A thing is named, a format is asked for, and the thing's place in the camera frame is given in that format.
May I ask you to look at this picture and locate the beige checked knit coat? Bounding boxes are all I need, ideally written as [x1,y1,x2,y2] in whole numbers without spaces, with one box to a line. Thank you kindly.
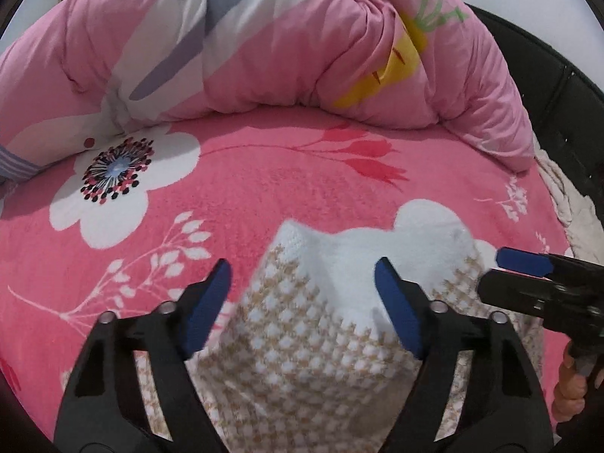
[137,217,548,453]

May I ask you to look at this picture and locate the cream fuzzy blanket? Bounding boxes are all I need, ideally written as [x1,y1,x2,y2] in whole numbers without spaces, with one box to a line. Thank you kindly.
[533,148,604,260]

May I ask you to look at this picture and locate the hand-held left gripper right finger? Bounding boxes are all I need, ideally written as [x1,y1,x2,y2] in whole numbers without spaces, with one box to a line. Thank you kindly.
[374,257,554,453]

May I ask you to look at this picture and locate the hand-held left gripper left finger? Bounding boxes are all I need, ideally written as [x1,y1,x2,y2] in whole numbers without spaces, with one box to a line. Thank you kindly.
[53,259,233,453]

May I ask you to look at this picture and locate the pink floral bed blanket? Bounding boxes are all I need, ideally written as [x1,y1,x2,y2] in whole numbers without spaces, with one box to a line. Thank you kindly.
[0,106,574,439]

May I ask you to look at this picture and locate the person's right hand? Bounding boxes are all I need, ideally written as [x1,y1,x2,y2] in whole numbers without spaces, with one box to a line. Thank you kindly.
[552,353,587,424]

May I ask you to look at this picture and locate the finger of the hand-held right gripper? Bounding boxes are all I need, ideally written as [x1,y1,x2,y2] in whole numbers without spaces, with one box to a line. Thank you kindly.
[495,247,604,285]
[476,270,565,317]

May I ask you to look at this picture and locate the pink printed quilt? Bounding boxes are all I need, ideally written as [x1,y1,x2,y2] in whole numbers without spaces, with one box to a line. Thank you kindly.
[0,0,536,185]

